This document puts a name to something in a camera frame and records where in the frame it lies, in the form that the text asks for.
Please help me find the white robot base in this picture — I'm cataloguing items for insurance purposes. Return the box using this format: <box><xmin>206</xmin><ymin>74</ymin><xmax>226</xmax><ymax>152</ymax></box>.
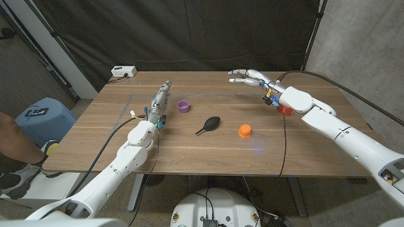
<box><xmin>170</xmin><ymin>188</ymin><xmax>262</xmax><ymax>227</ymax></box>

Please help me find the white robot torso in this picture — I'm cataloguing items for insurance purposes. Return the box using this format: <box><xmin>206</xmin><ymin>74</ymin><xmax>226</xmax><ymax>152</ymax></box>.
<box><xmin>0</xmin><ymin>216</ymin><xmax>404</xmax><ymax>227</ymax></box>

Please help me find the purple plastic cup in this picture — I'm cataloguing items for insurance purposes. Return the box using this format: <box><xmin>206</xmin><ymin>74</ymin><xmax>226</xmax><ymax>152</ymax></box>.
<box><xmin>177</xmin><ymin>100</ymin><xmax>191</xmax><ymax>114</ymax></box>

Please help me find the white power strip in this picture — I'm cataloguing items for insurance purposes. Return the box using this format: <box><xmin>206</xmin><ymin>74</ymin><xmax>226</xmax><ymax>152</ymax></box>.
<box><xmin>110</xmin><ymin>65</ymin><xmax>138</xmax><ymax>78</ymax></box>

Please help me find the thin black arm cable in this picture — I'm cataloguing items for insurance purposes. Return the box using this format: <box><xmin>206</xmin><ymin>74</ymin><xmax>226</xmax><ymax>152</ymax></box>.
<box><xmin>278</xmin><ymin>115</ymin><xmax>287</xmax><ymax>177</ymax></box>
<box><xmin>128</xmin><ymin>129</ymin><xmax>160</xmax><ymax>227</ymax></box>

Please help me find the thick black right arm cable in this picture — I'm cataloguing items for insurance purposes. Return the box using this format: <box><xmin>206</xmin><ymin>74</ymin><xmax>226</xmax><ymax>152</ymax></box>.
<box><xmin>276</xmin><ymin>70</ymin><xmax>404</xmax><ymax>127</ymax></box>

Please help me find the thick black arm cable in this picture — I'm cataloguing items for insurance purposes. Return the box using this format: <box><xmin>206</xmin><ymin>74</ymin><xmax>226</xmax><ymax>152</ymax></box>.
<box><xmin>68</xmin><ymin>115</ymin><xmax>146</xmax><ymax>198</ymax></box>
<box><xmin>276</xmin><ymin>70</ymin><xmax>404</xmax><ymax>127</ymax></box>

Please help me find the orange plastic cup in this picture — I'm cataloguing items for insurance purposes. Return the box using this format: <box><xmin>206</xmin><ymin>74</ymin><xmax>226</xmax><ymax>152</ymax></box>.
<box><xmin>238</xmin><ymin>124</ymin><xmax>253</xmax><ymax>139</ymax></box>

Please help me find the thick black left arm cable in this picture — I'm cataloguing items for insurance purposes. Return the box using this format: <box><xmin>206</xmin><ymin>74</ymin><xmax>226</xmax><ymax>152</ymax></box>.
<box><xmin>68</xmin><ymin>115</ymin><xmax>146</xmax><ymax>198</ymax></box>

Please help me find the person's bare leg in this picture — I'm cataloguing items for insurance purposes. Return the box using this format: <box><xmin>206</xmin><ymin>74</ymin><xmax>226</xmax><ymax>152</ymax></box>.
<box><xmin>0</xmin><ymin>110</ymin><xmax>47</xmax><ymax>165</ymax></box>

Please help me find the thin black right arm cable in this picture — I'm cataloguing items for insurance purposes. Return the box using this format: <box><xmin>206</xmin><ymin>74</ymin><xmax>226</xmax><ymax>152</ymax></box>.
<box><xmin>278</xmin><ymin>115</ymin><xmax>287</xmax><ymax>177</ymax></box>

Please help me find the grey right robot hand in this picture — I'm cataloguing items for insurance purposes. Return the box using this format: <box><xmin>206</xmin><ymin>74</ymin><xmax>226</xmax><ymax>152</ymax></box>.
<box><xmin>227</xmin><ymin>68</ymin><xmax>287</xmax><ymax>94</ymax></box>

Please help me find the white platform box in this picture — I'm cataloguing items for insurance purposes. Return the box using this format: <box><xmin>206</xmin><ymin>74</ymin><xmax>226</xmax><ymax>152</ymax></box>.
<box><xmin>0</xmin><ymin>172</ymin><xmax>83</xmax><ymax>209</ymax></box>

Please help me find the black power adapter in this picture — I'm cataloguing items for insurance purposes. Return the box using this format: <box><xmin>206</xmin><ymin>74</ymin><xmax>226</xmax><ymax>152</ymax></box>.
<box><xmin>266</xmin><ymin>214</ymin><xmax>294</xmax><ymax>227</ymax></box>

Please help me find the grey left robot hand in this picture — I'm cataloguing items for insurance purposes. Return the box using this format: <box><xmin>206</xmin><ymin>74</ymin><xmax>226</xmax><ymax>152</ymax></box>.
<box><xmin>145</xmin><ymin>79</ymin><xmax>173</xmax><ymax>125</ymax></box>

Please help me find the grey table leg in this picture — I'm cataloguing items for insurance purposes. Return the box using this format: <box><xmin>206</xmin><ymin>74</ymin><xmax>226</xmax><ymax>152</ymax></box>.
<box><xmin>287</xmin><ymin>176</ymin><xmax>307</xmax><ymax>218</ymax></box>
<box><xmin>127</xmin><ymin>174</ymin><xmax>146</xmax><ymax>212</ymax></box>

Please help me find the black backdrop cloth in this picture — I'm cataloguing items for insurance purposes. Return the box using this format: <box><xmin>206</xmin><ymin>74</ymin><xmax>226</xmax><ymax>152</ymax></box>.
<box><xmin>31</xmin><ymin>0</ymin><xmax>321</xmax><ymax>92</ymax></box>

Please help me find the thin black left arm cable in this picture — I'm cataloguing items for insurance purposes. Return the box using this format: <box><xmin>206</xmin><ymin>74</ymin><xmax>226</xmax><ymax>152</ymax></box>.
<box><xmin>128</xmin><ymin>129</ymin><xmax>160</xmax><ymax>227</ymax></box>

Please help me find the black power strip cord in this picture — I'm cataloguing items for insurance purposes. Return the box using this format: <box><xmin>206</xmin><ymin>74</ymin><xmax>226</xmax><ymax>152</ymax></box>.
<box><xmin>107</xmin><ymin>74</ymin><xmax>129</xmax><ymax>84</ymax></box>

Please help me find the grey and black sneaker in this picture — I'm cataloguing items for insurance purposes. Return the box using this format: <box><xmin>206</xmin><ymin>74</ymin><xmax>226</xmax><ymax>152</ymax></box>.
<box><xmin>0</xmin><ymin>163</ymin><xmax>62</xmax><ymax>200</ymax></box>

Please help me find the black rubber air blower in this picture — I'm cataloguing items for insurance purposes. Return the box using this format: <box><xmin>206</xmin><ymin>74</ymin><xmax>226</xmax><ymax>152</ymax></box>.
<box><xmin>194</xmin><ymin>116</ymin><xmax>222</xmax><ymax>136</ymax></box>

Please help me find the black backdrop stand pole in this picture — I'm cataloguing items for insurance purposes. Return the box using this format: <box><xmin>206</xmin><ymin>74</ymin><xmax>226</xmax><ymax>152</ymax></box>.
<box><xmin>301</xmin><ymin>0</ymin><xmax>329</xmax><ymax>72</ymax></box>

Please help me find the white pillar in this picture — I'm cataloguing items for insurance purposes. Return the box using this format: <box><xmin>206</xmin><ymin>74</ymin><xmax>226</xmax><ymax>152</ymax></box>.
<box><xmin>3</xmin><ymin>0</ymin><xmax>98</xmax><ymax>100</ymax></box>

